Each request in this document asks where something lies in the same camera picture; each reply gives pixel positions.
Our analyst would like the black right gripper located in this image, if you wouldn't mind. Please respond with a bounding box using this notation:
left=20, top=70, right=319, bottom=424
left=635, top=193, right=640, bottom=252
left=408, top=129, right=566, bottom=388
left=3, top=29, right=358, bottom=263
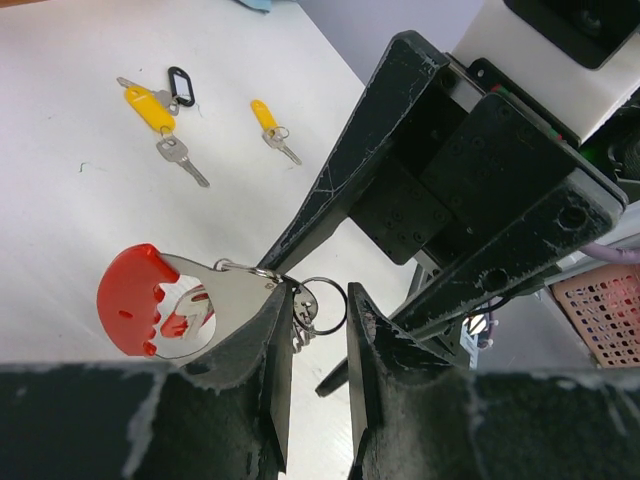
left=257, top=29, right=629, bottom=399

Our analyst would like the light blue cloth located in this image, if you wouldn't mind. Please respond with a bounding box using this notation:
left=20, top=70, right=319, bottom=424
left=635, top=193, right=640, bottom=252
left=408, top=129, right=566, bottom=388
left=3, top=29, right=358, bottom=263
left=238, top=0, right=273, bottom=13

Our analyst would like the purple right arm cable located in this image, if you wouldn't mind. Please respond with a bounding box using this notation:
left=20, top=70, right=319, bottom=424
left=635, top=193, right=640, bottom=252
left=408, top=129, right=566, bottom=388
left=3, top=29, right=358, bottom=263
left=584, top=242, right=640, bottom=266

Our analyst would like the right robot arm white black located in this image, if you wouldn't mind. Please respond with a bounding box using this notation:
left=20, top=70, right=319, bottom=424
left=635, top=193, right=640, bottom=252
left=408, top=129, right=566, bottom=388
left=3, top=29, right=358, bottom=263
left=260, top=1, right=639, bottom=363

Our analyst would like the black hook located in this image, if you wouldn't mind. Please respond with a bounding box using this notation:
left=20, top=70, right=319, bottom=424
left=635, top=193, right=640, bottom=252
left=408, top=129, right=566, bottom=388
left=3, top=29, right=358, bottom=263
left=167, top=66, right=195, bottom=107

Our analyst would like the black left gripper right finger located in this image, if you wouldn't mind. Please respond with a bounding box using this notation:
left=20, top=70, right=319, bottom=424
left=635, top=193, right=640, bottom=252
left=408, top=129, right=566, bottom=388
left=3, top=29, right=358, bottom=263
left=347, top=283, right=639, bottom=479

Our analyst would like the yellow tagged key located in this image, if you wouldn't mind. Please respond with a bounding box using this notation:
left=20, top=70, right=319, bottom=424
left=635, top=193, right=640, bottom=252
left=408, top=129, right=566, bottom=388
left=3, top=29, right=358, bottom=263
left=116, top=77, right=210, bottom=188
left=250, top=99, right=302, bottom=166

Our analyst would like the metal key organizer red handle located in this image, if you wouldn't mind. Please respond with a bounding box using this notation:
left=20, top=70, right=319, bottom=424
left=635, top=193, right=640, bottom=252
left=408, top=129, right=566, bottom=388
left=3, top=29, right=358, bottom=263
left=96, top=242, right=349, bottom=362

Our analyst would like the pink perforated basket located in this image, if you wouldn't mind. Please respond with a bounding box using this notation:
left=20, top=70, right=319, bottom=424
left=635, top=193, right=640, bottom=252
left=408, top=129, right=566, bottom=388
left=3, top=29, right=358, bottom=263
left=551, top=265, right=639, bottom=368

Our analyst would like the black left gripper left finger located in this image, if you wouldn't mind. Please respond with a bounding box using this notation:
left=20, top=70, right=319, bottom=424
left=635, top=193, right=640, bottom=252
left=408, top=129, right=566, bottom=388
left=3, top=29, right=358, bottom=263
left=1, top=287, right=293, bottom=479

